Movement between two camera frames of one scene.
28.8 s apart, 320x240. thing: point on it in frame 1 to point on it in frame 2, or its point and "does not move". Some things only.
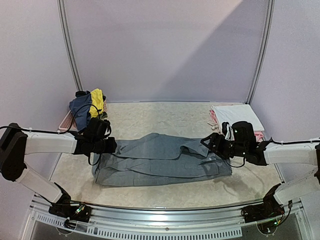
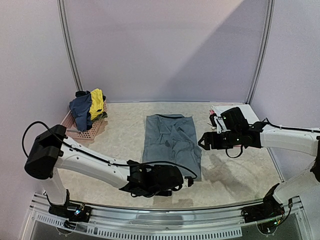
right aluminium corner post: x=269 y=32 does not move
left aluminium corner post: x=61 y=4 does not move
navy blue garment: x=82 y=117 does not move
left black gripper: x=111 y=146 to x=168 y=194
